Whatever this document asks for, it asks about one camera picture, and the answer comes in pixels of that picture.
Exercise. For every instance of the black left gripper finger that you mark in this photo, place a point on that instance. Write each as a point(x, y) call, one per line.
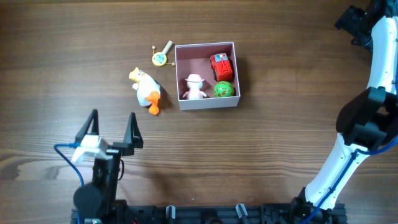
point(132, 135)
point(91, 126)

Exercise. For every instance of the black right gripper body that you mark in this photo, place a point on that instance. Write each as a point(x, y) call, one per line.
point(348, 20)

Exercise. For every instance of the pink hat doll figure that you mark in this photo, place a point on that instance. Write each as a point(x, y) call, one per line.
point(194, 84)

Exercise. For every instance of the red toy car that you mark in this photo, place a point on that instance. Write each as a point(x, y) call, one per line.
point(221, 66)

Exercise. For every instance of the white plush duck toy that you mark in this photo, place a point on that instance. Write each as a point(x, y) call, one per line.
point(147, 90)

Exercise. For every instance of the wooden rattle drum toy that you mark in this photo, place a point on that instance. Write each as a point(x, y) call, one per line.
point(160, 58)

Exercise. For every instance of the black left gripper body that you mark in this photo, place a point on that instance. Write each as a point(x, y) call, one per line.
point(115, 148)

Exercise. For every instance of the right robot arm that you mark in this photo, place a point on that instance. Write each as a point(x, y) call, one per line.
point(367, 125)

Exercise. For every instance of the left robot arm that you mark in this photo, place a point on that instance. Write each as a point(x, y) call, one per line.
point(96, 201)

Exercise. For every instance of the green patterned ball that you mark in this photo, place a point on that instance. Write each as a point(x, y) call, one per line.
point(223, 89)

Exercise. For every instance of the white box pink interior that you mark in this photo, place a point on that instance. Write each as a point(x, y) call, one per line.
point(196, 59)

